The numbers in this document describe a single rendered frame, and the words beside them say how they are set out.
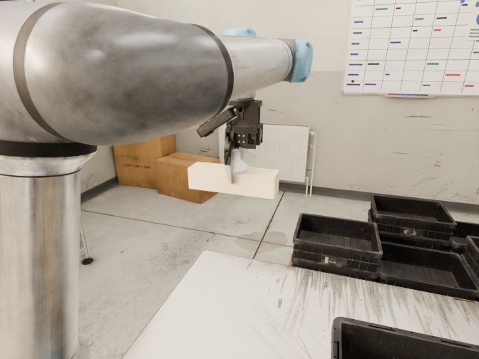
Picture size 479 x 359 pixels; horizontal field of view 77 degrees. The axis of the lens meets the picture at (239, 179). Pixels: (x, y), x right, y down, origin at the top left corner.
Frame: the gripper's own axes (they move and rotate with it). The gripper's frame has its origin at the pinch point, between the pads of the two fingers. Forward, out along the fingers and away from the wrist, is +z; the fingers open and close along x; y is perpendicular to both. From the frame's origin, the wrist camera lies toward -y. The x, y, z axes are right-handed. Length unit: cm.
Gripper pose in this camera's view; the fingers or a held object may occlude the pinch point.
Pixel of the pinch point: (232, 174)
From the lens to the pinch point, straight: 81.2
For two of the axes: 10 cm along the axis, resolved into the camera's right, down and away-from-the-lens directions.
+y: 9.5, 1.1, -2.9
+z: 0.0, 9.3, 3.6
